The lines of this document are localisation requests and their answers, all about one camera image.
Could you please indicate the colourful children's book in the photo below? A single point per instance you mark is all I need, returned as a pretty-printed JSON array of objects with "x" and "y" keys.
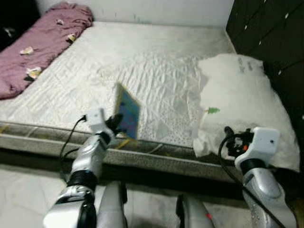
[{"x": 129, "y": 111}]

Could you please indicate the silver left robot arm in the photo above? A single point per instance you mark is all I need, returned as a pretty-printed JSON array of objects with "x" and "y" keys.
[{"x": 88, "y": 161}]

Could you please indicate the white pillow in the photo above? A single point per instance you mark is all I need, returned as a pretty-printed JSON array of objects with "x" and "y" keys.
[{"x": 242, "y": 99}]

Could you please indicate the white quilted mattress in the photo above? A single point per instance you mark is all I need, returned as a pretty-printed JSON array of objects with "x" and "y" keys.
[{"x": 156, "y": 80}]

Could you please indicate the dark bed base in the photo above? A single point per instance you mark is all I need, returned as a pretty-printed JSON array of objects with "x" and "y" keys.
[{"x": 152, "y": 178}]

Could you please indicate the silver left robot leg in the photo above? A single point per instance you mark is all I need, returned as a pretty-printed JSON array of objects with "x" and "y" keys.
[{"x": 111, "y": 204}]

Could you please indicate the silver robot leg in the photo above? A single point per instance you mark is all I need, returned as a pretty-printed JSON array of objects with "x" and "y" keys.
[
  {"x": 194, "y": 213},
  {"x": 111, "y": 204}
]

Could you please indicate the silver right robot leg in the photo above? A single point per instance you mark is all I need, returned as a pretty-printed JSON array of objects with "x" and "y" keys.
[{"x": 194, "y": 213}]

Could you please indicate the black tufted headboard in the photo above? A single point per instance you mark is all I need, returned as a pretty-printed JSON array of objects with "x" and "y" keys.
[{"x": 270, "y": 38}]

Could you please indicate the purple cartoon print blanket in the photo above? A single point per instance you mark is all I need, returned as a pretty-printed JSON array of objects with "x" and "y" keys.
[{"x": 42, "y": 42}]

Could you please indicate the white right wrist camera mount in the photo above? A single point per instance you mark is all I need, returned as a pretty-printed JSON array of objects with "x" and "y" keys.
[{"x": 263, "y": 142}]

